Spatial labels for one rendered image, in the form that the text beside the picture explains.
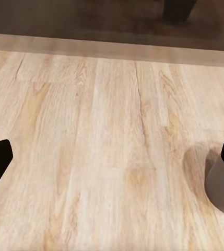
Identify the trash can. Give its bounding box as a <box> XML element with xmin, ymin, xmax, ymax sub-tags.
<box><xmin>204</xmin><ymin>153</ymin><xmax>224</xmax><ymax>213</ymax></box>

